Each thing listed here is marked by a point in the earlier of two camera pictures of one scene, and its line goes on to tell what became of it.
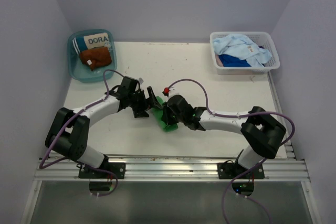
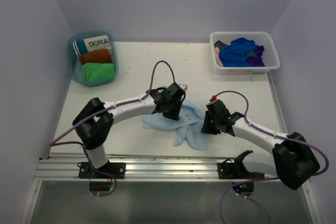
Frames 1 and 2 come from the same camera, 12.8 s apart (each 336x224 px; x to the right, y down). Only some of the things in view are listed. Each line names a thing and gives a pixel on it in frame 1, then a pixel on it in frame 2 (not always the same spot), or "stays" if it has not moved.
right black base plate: x=231 y=170 stays
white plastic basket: x=262 y=39 stays
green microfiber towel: x=157 y=113 → x=98 y=71
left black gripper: x=139 y=112 → x=174 y=116
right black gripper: x=166 y=118 → x=206 y=128
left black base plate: x=119 y=169 stays
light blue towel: x=235 y=46 → x=189 y=126
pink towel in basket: x=218 y=61 stays
